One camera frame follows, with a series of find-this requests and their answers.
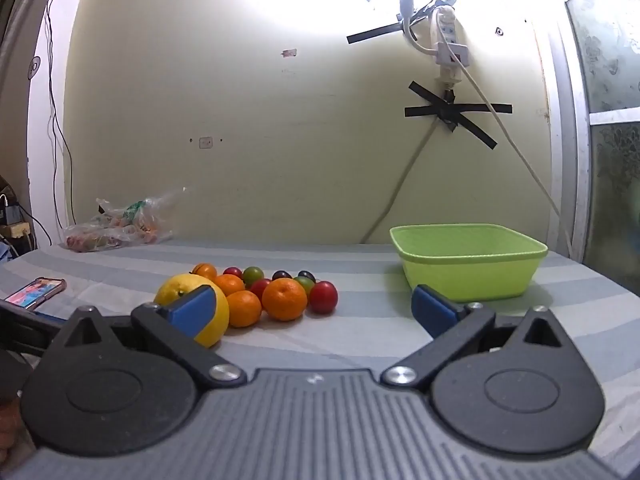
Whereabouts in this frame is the large yellow citrus fruit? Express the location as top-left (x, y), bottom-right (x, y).
top-left (154, 273), bottom-right (229, 348)

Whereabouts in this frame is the green plastic basket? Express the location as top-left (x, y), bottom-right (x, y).
top-left (390, 223), bottom-right (548, 304)

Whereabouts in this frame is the red cherry tomato back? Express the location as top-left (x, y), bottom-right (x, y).
top-left (224, 266), bottom-right (243, 278)

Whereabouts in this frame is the green tomato back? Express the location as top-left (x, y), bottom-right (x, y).
top-left (242, 266), bottom-right (265, 287)

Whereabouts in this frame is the green tomato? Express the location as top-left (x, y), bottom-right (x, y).
top-left (242, 266), bottom-right (265, 287)
top-left (294, 276), bottom-right (316, 295)

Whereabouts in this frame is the dark purple tomato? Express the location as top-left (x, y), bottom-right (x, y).
top-left (271, 270), bottom-right (292, 281)
top-left (297, 270), bottom-right (317, 283)

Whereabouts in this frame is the green tomato front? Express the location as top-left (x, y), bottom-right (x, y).
top-left (294, 276), bottom-right (316, 295)

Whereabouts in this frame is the small orange tangerine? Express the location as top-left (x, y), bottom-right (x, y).
top-left (213, 274), bottom-right (245, 296)

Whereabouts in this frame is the clear plastic snack bag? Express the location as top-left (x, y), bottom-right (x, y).
top-left (62, 186), bottom-right (191, 254)

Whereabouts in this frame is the smartphone with pink case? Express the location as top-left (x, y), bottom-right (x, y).
top-left (4, 276), bottom-right (66, 310)

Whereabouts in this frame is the black tape cross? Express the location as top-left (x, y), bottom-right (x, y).
top-left (405, 81), bottom-right (497, 150)

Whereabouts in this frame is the white power strip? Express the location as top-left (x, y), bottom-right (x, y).
top-left (431, 6), bottom-right (470, 90)

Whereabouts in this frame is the black tape strip upper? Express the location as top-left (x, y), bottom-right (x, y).
top-left (346, 23), bottom-right (402, 44)

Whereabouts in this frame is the frosted glass door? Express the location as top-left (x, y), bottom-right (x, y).
top-left (553, 0), bottom-right (639, 289)

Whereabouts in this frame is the black wall cables left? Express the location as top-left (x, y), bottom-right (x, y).
top-left (43, 0), bottom-right (76, 246)

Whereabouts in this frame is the white cable to right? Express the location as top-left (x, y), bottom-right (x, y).
top-left (439, 8), bottom-right (576, 261)

